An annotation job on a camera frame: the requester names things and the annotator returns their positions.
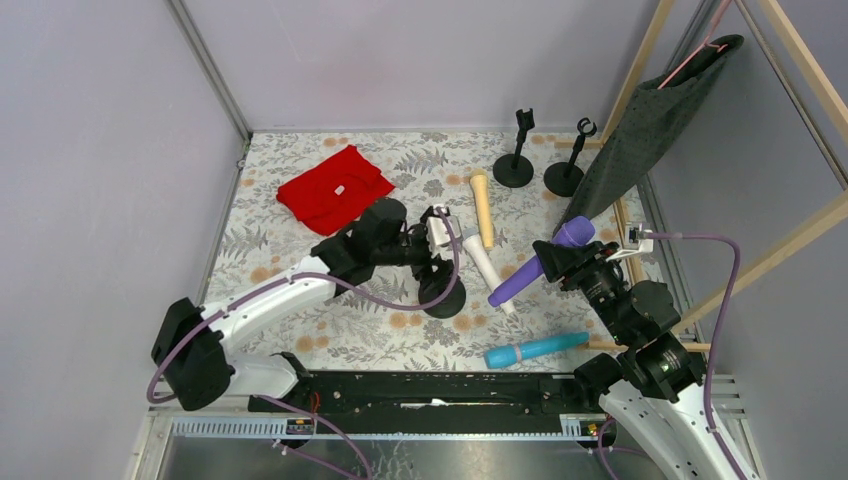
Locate purple microphone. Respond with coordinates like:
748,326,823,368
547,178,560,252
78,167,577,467
488,216,596,307

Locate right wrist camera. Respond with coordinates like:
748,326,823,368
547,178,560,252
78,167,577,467
607,224,654,261

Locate teal blue microphone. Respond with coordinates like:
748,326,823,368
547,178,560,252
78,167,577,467
483,332,590,369

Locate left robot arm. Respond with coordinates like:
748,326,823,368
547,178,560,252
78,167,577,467
146,198,466,411

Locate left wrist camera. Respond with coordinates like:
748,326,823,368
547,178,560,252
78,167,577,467
424,204,463,255

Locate pink clothes hanger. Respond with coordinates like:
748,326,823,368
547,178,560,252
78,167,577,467
657,0,731,90

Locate cream yellow microphone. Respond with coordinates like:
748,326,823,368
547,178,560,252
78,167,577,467
469,169,495,250

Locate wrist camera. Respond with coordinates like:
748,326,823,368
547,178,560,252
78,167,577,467
607,224,654,261
424,204,463,255

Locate white microphone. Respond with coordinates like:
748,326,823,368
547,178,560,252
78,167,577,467
462,229,502,293

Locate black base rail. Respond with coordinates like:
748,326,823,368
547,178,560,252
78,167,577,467
282,371,603,435

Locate wooden frame rack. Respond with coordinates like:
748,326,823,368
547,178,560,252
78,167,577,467
555,0,848,352

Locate dark grey hanging cloth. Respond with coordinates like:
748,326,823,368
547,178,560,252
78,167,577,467
557,34,745,225

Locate black mic stand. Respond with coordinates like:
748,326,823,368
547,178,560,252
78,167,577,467
543,117,597,198
411,257,467,319
493,108,535,188

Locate floral table mat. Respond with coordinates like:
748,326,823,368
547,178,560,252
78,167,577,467
207,131,609,371

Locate red folded cloth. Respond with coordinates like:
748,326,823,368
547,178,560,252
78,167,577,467
276,145,395,236

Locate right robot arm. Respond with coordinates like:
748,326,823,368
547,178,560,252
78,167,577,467
533,240,759,479

